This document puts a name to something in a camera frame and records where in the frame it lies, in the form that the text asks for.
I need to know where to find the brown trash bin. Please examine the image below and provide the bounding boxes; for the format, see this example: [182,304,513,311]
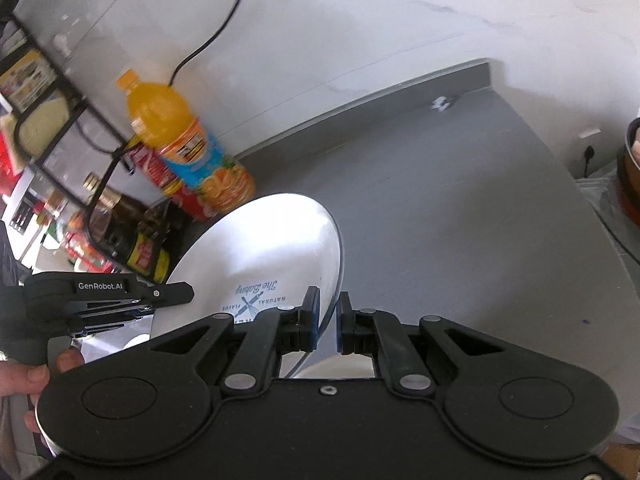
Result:
[616,116,640,228]

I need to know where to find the red cola bottle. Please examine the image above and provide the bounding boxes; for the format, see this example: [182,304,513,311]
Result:
[127,142,217,224]

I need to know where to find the dark soy sauce bottle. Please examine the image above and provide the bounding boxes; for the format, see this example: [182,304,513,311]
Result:
[82,172,172,282]

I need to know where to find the person's left hand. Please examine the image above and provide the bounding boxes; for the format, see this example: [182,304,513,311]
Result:
[0,347,86,437]

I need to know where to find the beige food packet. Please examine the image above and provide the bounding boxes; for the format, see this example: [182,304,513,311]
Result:
[17,95,72,157]

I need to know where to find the orange juice bottle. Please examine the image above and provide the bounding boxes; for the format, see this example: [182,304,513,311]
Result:
[116,69,257,214]

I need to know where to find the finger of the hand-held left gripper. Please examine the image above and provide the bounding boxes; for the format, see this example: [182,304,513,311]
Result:
[144,282,196,307]
[70,304,156,337]

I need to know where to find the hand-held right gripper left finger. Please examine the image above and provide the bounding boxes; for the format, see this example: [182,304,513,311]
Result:
[150,286,321,395]

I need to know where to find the yellow printed packet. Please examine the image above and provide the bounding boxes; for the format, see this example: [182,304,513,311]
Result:
[0,50,59,112]

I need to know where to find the black wire rack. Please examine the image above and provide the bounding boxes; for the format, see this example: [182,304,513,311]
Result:
[0,15,167,272]

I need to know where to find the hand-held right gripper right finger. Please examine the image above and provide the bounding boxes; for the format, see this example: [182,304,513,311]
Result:
[336,291,506,397]

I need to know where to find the white plate crossed utensils print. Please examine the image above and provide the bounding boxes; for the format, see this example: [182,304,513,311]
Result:
[150,191,346,381]

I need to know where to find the black power cable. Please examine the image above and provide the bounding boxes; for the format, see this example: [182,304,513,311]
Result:
[167,0,254,87]

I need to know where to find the thin black floor cable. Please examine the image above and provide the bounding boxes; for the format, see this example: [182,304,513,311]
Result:
[595,209,640,257]

